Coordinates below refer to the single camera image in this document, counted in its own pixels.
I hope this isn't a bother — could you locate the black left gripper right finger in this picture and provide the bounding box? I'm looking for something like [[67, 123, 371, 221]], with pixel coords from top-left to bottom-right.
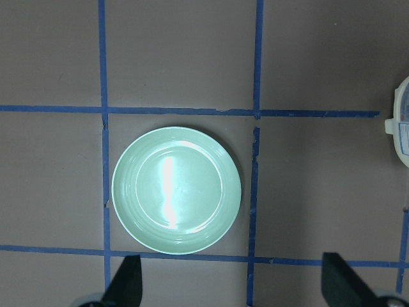
[[321, 253, 385, 307]]

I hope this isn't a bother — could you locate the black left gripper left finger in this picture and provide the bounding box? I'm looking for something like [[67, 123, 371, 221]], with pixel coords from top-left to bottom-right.
[[101, 255, 143, 307]]

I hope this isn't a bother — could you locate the white rice cooker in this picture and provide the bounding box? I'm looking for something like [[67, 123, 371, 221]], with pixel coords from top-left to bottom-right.
[[385, 77, 409, 167]]

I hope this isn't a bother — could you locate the green plate left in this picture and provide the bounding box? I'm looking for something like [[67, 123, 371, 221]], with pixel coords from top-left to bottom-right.
[[111, 127, 242, 255]]

